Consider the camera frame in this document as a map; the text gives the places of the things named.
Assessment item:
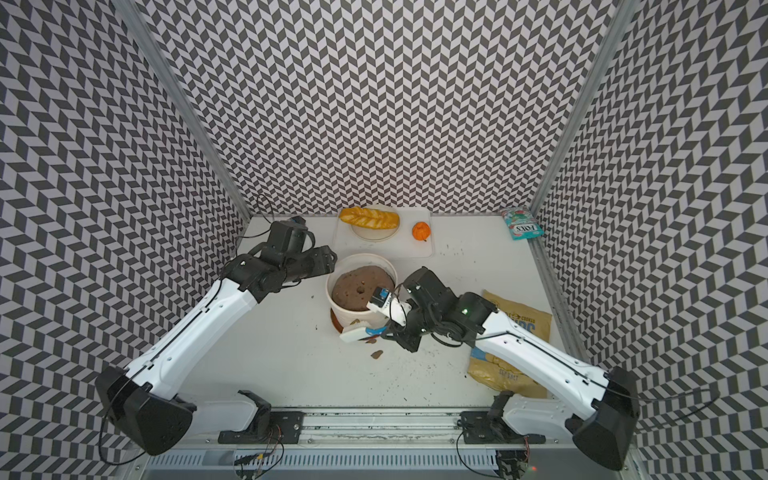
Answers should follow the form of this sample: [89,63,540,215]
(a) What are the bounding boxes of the orange tangerine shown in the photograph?
[411,222,432,242]

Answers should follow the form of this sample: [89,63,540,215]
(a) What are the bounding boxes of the yellow chips bag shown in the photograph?
[466,290,553,400]

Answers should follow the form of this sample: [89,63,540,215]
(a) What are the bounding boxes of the brown pot saucer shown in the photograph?
[330,309,346,334]

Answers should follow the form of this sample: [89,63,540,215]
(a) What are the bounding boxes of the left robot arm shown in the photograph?
[95,216,338,456]

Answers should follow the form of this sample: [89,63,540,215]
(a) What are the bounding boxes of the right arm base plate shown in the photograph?
[457,391,546,445]

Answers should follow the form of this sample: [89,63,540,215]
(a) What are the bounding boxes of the blue white scrub brush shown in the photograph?
[340,321,387,343]

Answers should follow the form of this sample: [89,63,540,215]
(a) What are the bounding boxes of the white ceramic pot with soil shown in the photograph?
[326,253,398,328]

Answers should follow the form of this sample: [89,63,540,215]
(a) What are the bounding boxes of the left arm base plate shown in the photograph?
[218,390,305,445]

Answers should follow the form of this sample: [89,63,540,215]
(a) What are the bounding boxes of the white cutting board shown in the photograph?
[331,207,434,260]

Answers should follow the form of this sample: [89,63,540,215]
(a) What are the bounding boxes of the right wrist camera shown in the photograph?
[366,287,412,327]

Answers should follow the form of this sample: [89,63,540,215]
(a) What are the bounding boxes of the teal snack packet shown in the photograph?
[501,207,544,240]

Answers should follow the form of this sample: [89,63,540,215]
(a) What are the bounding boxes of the yellow braided bread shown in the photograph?
[339,207,400,230]

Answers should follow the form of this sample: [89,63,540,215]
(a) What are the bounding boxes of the aluminium front rail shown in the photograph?
[128,407,637,451]

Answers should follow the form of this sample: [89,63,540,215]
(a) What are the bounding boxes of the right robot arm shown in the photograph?
[367,267,640,471]

